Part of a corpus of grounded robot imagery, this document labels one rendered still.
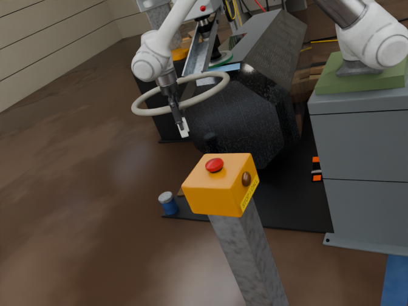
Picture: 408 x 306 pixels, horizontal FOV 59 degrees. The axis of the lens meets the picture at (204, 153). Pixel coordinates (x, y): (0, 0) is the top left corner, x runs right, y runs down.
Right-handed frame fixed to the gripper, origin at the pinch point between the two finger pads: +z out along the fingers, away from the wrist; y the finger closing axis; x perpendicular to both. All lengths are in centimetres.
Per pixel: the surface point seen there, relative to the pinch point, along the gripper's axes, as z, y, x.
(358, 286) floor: 85, -25, -56
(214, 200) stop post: -14, -84, -18
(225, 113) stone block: 26, 74, -14
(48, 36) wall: -36, 662, 345
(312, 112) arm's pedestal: 8, -2, -54
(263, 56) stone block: 0, 87, -46
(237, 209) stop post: -12, -85, -22
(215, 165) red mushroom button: -20, -80, -20
